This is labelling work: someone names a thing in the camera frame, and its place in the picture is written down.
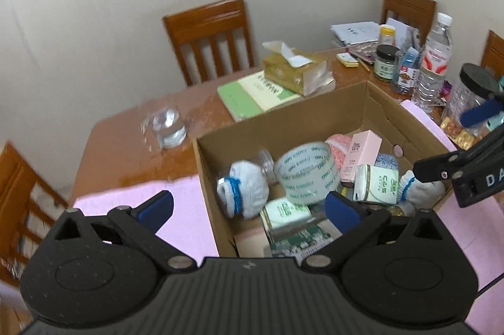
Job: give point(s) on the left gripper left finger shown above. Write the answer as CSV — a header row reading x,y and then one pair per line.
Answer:
x,y
138,227

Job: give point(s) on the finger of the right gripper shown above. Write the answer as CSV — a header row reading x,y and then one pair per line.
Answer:
x,y
441,167
482,113

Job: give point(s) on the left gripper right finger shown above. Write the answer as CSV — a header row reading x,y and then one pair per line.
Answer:
x,y
346,216

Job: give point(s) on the green tissue pack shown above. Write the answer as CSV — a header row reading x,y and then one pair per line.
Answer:
x,y
375,185
280,213

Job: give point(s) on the pink cosmetic box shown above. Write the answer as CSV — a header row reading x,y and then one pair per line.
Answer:
x,y
363,149

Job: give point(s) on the white sock blue trim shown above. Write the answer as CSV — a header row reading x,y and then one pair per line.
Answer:
x,y
243,191

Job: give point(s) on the blue grey sock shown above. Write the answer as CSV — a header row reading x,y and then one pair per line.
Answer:
x,y
386,161

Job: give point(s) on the black lid plastic jar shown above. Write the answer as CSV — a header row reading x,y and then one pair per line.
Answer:
x,y
462,98

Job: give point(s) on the wooden chair at right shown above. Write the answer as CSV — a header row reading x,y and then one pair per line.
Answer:
x,y
493,56

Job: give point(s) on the pink cloth mat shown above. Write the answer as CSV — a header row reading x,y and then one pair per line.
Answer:
x,y
382,277

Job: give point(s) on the water bottle red label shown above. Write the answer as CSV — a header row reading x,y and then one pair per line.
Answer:
x,y
435,58

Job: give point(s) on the red label snack bottle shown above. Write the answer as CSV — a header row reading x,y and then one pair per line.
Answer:
x,y
406,70

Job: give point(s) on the clear glass mug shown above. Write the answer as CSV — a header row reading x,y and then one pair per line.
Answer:
x,y
163,129

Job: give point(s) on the brown cardboard box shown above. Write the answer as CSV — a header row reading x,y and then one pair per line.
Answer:
x,y
296,131

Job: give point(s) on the wooden chair at left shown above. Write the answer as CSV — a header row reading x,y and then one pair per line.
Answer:
x,y
18,180

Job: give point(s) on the dark green glass jar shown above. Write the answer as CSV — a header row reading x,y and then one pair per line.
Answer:
x,y
385,60

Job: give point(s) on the yellow cap bottle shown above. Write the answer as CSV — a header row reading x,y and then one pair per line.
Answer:
x,y
387,35

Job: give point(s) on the small yellow box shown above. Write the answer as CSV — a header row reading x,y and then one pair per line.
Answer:
x,y
347,60

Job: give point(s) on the yellow tissue box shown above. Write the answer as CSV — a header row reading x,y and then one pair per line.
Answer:
x,y
300,72

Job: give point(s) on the green notebook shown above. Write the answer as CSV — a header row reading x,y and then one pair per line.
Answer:
x,y
253,95

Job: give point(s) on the white papers stack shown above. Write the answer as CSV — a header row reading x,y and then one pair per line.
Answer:
x,y
356,33

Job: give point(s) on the wooden chair at back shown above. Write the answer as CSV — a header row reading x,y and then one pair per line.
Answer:
x,y
209,23

